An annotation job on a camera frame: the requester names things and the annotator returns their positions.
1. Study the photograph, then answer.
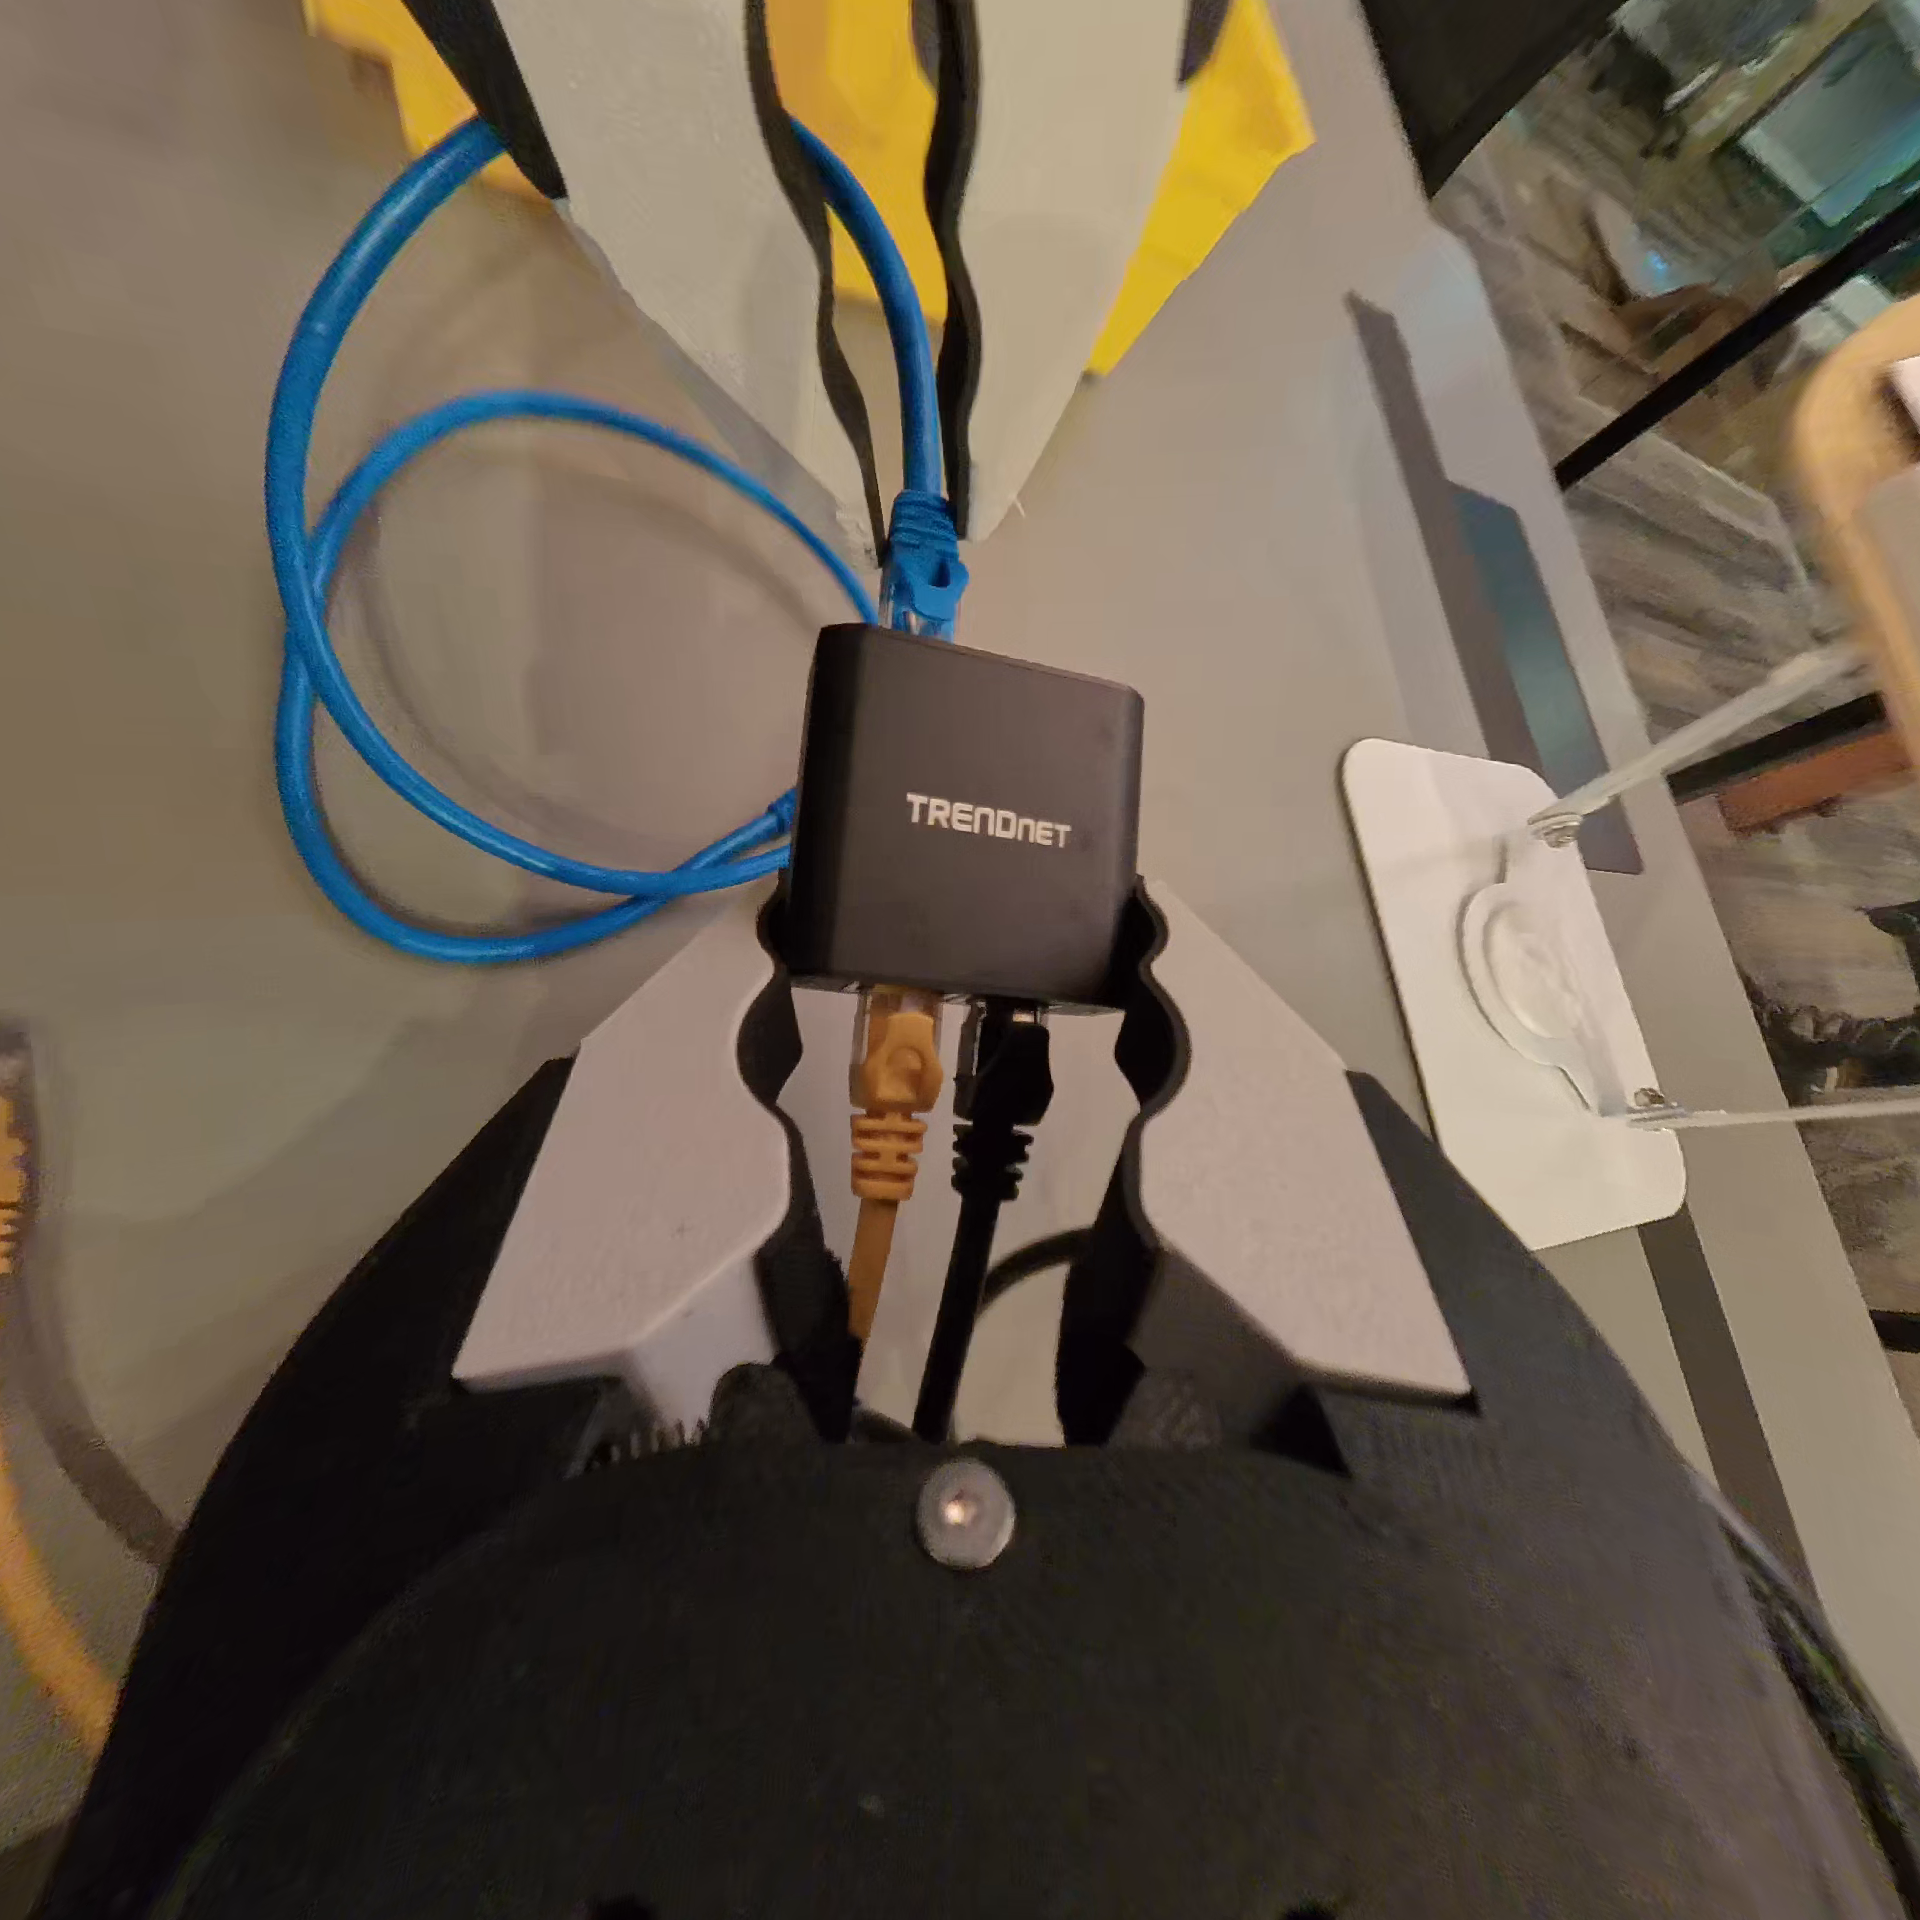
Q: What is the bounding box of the black ethernet adapter box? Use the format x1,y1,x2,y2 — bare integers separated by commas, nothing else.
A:
780,621,1149,1009

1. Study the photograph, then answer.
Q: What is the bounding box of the white base acrylic stand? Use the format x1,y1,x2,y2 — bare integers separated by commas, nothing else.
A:
1340,645,1920,1247

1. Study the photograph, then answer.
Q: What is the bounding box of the black metal table leg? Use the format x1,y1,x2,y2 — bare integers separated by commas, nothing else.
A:
1551,223,1920,492

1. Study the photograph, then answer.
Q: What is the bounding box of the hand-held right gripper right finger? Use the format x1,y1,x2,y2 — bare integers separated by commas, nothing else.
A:
1054,872,1475,1444

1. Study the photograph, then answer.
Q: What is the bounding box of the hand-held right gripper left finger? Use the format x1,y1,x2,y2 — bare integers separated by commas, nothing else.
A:
451,892,869,1440

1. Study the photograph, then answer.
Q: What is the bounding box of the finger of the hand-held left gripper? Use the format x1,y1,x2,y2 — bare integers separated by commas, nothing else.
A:
928,0,1274,543
495,0,890,566

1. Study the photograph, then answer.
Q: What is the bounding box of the yellow plastic bin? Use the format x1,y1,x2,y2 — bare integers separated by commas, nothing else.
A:
300,0,1314,376

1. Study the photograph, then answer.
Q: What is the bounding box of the blue ethernet cable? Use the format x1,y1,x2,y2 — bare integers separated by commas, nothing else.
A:
268,117,968,964

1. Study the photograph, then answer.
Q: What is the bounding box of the black ethernet cable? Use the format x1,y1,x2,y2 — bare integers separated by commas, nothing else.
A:
908,992,1087,1444

